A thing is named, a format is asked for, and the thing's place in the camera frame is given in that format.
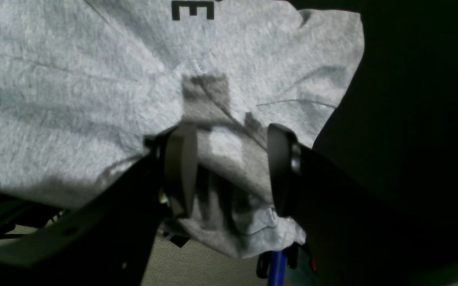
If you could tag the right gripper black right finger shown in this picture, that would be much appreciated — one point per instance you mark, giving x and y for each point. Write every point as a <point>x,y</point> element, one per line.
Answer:
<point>355,239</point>

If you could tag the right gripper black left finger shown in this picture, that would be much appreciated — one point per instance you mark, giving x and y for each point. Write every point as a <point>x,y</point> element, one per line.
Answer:
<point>108,241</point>

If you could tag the blue clamp far right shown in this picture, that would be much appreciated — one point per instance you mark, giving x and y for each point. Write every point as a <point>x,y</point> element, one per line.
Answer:
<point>272,265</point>

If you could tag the black table cloth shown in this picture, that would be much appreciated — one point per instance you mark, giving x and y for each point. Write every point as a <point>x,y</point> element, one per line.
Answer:
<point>395,132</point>

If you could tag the white t-shirt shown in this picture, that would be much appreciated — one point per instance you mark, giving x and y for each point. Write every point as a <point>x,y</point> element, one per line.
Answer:
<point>83,83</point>

